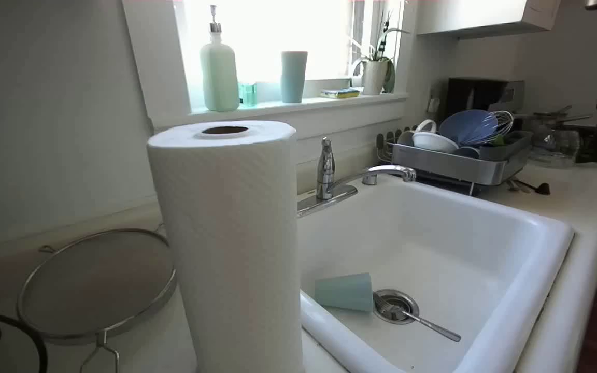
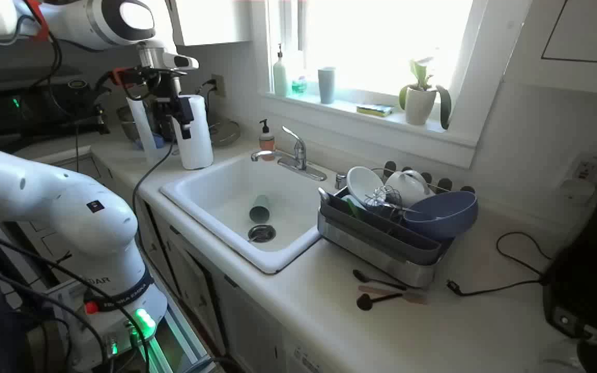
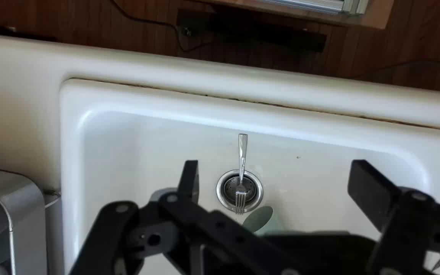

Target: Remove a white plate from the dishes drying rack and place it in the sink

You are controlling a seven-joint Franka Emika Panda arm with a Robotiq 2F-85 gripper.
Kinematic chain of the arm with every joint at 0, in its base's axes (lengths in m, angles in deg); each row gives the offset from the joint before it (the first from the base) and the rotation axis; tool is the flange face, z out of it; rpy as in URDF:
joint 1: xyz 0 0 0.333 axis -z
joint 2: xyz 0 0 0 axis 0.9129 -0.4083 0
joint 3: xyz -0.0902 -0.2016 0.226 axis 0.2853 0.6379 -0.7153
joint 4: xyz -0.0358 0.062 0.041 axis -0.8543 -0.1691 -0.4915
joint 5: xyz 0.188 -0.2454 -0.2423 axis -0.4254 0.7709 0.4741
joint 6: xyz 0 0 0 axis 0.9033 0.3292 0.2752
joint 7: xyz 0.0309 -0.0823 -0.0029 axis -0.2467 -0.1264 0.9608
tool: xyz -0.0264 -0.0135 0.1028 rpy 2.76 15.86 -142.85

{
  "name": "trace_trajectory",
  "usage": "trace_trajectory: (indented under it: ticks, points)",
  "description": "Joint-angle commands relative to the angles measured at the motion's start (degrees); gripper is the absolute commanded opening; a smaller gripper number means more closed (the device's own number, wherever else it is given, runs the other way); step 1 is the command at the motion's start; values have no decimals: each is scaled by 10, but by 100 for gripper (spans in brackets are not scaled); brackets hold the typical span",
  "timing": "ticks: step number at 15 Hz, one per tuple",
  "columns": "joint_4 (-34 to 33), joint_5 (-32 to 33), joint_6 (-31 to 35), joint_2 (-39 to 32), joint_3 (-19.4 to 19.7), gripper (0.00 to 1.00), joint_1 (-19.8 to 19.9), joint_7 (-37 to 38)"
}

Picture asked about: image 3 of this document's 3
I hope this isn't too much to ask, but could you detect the white ceramic sink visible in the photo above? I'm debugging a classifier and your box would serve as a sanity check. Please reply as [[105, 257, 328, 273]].
[[0, 33, 440, 275]]

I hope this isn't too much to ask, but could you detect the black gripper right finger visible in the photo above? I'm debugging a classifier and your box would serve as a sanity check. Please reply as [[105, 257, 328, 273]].
[[346, 160, 440, 275]]

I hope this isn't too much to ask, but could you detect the black flat bar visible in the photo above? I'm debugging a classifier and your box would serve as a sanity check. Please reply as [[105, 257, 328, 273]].
[[175, 8, 329, 56]]

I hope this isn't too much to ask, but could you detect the metal sink drain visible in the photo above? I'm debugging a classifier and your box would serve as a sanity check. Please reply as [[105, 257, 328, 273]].
[[215, 169, 265, 215]]

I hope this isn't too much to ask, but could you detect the metal fork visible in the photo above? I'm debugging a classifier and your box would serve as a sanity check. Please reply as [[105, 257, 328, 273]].
[[232, 132, 250, 215]]

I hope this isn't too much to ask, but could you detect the grey dish drying rack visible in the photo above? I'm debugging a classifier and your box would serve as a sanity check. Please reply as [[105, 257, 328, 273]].
[[0, 164, 60, 275]]

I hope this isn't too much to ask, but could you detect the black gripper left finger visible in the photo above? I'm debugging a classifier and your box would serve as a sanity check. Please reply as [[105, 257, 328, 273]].
[[68, 160, 302, 275]]

